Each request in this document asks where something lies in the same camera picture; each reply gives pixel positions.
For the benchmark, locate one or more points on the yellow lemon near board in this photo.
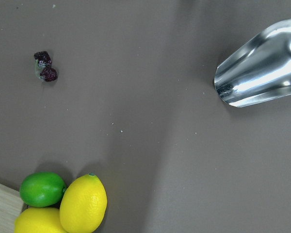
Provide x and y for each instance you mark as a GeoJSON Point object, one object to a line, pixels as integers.
{"type": "Point", "coordinates": [39, 220]}

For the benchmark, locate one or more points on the yellow lemon outer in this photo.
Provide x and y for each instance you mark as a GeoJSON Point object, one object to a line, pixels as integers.
{"type": "Point", "coordinates": [84, 204]}

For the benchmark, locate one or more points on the green lime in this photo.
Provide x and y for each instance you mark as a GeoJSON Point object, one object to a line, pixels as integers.
{"type": "Point", "coordinates": [42, 189]}

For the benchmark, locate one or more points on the bamboo cutting board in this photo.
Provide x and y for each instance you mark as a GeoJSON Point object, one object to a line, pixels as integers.
{"type": "Point", "coordinates": [11, 206]}

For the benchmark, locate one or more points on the silver metal scoop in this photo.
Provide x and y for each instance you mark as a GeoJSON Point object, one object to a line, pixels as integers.
{"type": "Point", "coordinates": [259, 71]}

